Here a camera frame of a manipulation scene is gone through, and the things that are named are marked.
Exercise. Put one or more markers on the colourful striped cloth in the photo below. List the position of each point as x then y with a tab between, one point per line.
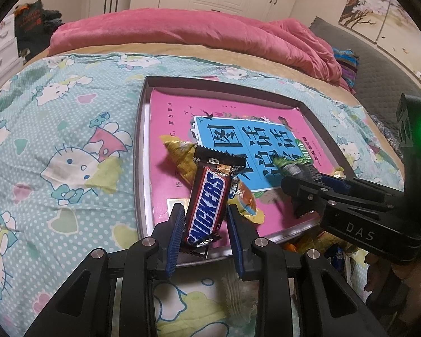
347	70

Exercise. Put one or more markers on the blue snack packet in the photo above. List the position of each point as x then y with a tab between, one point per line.
336	256

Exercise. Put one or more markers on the tree wall painting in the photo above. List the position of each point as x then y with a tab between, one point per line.
379	17

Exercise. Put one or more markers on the dark clothes pile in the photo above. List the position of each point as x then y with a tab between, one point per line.
35	24

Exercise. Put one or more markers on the brown chocolate bar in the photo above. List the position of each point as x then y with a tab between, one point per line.
207	196

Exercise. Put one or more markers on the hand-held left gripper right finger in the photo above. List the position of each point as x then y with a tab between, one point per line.
233	242

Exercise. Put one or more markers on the long orange snack packet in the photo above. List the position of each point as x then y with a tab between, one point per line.
291	247

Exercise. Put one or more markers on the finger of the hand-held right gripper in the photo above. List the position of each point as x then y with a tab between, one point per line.
340	183
308	196

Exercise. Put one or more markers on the pink blanket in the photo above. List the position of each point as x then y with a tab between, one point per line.
196	31

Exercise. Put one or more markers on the white drawer cabinet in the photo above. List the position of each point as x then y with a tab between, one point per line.
0	52

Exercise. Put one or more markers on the pink book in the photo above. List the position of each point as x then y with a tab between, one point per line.
172	119

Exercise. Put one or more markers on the cat print bed sheet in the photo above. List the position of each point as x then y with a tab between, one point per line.
56	130

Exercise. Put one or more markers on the long yellow snack packet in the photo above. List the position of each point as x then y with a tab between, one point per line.
182	158

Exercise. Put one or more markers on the shallow grey cardboard box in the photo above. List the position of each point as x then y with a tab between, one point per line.
140	147

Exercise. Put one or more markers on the person's right hand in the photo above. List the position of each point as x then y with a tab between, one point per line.
380	273

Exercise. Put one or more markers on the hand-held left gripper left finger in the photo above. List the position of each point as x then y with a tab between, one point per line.
173	242

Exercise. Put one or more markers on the grey headboard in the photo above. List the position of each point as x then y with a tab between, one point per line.
379	73

